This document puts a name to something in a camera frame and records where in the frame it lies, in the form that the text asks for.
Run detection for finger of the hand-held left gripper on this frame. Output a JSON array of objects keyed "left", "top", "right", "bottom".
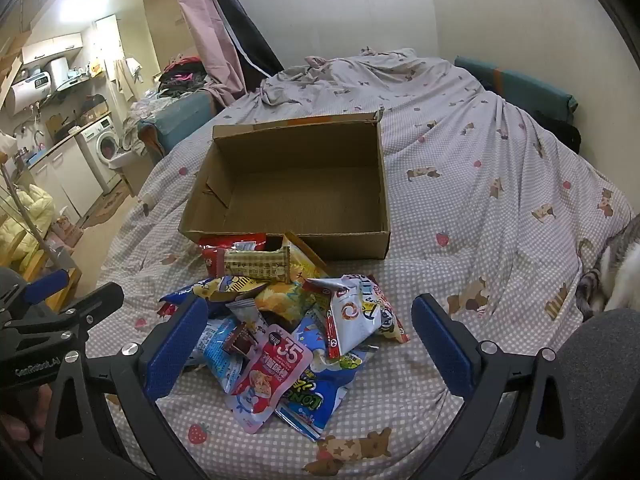
[
  {"left": 20, "top": 269, "right": 71, "bottom": 306},
  {"left": 7, "top": 282, "right": 125, "bottom": 337}
]

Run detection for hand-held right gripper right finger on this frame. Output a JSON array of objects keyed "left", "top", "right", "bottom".
[{"left": 411, "top": 292, "right": 591, "bottom": 480}]

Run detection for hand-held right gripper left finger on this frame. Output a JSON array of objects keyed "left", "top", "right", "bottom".
[{"left": 42, "top": 295, "right": 221, "bottom": 480}]

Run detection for light blue white snack packet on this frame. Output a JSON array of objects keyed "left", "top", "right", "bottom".
[{"left": 186, "top": 315, "right": 251, "bottom": 395}]

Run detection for white cartoon figure snack packet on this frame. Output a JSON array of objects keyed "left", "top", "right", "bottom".
[{"left": 360, "top": 280, "right": 412, "bottom": 345}]

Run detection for blue cartoon snack packet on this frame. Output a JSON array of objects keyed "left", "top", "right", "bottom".
[{"left": 159, "top": 276, "right": 271, "bottom": 317}]

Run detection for small silver snack packet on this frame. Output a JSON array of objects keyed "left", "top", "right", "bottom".
[{"left": 225, "top": 297, "right": 266, "bottom": 333}]

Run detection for white red swirl snack packet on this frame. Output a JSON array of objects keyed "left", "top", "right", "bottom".
[{"left": 302, "top": 274, "right": 381, "bottom": 360}]

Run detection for beige wafer bar packet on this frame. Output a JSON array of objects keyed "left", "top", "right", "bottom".
[{"left": 216, "top": 245, "right": 292, "bottom": 283}]

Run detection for yellow snack bag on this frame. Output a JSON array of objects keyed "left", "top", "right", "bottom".
[{"left": 254, "top": 280, "right": 318, "bottom": 328}]

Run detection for blue green-lettered snack packet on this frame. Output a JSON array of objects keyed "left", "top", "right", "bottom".
[{"left": 274, "top": 307, "right": 371, "bottom": 442}]

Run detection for brown cardboard box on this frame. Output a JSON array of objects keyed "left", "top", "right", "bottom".
[{"left": 178, "top": 111, "right": 392, "bottom": 262}]

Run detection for person's left hand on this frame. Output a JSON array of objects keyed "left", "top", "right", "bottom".
[{"left": 0, "top": 385, "right": 53, "bottom": 457}]

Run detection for yellow padded jacket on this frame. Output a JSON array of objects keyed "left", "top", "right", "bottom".
[{"left": 0, "top": 184, "right": 55, "bottom": 266}]

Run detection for small brown chocolate packet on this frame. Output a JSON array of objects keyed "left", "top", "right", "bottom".
[{"left": 222, "top": 324, "right": 260, "bottom": 358}]

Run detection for brown floor rug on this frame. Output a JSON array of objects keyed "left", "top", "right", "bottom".
[{"left": 80, "top": 180, "right": 132, "bottom": 228}]

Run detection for pink white snack pouch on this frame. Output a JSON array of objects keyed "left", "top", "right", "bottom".
[{"left": 227, "top": 329, "right": 314, "bottom": 435}]

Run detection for white base cabinet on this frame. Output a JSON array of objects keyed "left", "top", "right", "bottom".
[{"left": 27, "top": 137, "right": 103, "bottom": 218}]

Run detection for white washing machine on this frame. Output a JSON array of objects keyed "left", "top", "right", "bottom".
[{"left": 75, "top": 115, "right": 123, "bottom": 193}]

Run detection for orange snack packet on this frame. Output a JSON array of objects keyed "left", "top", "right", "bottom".
[{"left": 282, "top": 231, "right": 331, "bottom": 283}]

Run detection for grey trousers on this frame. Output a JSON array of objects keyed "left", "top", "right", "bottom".
[{"left": 555, "top": 308, "right": 640, "bottom": 480}]

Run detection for grey white cat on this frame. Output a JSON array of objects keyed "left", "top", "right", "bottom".
[{"left": 575, "top": 215, "right": 640, "bottom": 322}]

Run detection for white water heater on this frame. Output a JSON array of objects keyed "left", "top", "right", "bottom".
[{"left": 4, "top": 71, "right": 53, "bottom": 117}]

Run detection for checked printed blanket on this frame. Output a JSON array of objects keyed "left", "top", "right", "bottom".
[{"left": 82, "top": 47, "right": 636, "bottom": 480}]

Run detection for white hanging towel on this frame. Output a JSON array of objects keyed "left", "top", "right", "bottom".
[{"left": 114, "top": 57, "right": 143, "bottom": 102}]

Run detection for dark cloth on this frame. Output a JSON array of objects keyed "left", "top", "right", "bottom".
[{"left": 539, "top": 109, "right": 582, "bottom": 156}]

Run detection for pile of clothes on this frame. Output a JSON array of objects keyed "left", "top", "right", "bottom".
[{"left": 157, "top": 55, "right": 221, "bottom": 96}]

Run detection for pink curtain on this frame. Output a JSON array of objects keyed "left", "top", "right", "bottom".
[{"left": 172, "top": 0, "right": 247, "bottom": 106}]

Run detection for black curtain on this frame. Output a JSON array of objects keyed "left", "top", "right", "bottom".
[{"left": 197, "top": 0, "right": 286, "bottom": 93}]

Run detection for wooden furniture frame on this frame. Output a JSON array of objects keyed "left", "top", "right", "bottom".
[{"left": 0, "top": 240, "right": 82, "bottom": 311}]

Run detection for white wall cabinet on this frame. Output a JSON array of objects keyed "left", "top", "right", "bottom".
[{"left": 20, "top": 32, "right": 83, "bottom": 66}]

